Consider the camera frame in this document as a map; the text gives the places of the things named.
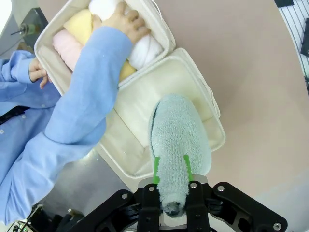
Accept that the person in blue shirt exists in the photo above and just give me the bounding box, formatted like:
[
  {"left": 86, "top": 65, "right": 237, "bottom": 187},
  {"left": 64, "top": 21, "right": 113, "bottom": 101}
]
[{"left": 0, "top": 79, "right": 107, "bottom": 225}]

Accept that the person's left hand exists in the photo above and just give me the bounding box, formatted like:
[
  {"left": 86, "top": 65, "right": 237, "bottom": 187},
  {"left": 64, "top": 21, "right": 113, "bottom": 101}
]
[{"left": 28, "top": 58, "right": 53, "bottom": 89}]

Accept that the person's left forearm blue sleeve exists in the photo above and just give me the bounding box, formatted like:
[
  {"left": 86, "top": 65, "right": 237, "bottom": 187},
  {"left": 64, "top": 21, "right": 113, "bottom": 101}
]
[{"left": 0, "top": 51, "right": 37, "bottom": 83}]

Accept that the yellow towel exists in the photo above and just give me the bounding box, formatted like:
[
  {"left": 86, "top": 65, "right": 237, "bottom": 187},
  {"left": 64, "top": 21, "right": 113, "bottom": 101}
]
[{"left": 63, "top": 9, "right": 137, "bottom": 82}]

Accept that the person's right hand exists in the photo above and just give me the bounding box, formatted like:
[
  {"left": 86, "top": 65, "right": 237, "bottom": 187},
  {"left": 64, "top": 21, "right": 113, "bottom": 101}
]
[{"left": 93, "top": 2, "right": 152, "bottom": 45}]

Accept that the cream fabric storage bin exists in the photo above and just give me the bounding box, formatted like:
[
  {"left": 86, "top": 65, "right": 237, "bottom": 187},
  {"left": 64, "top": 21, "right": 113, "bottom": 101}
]
[
  {"left": 33, "top": 0, "right": 176, "bottom": 96},
  {"left": 95, "top": 47, "right": 226, "bottom": 180}
]

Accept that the white towel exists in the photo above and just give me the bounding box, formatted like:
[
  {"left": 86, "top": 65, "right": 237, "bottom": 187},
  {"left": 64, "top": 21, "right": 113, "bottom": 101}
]
[{"left": 88, "top": 0, "right": 164, "bottom": 71}]

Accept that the pale green towel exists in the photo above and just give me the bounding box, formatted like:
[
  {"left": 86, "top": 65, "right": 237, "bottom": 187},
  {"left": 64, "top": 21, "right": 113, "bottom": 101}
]
[{"left": 148, "top": 94, "right": 213, "bottom": 217}]

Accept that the pink towel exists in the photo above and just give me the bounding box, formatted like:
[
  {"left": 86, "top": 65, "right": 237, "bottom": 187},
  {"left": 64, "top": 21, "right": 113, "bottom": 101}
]
[{"left": 52, "top": 29, "right": 85, "bottom": 73}]

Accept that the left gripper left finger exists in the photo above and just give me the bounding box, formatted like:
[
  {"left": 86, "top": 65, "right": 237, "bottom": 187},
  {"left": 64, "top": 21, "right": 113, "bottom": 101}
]
[{"left": 83, "top": 156, "right": 162, "bottom": 232}]

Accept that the black white striped panel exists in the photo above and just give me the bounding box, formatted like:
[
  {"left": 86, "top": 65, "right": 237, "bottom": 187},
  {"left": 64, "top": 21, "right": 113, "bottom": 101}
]
[{"left": 275, "top": 0, "right": 309, "bottom": 82}]

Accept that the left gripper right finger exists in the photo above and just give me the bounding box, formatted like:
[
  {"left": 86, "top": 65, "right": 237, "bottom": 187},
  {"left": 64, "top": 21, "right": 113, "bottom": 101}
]
[{"left": 183, "top": 154, "right": 288, "bottom": 232}]

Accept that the person's right forearm blue sleeve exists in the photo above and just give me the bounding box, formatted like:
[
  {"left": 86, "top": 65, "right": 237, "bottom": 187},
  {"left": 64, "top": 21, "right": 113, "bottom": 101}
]
[{"left": 44, "top": 26, "right": 134, "bottom": 145}]

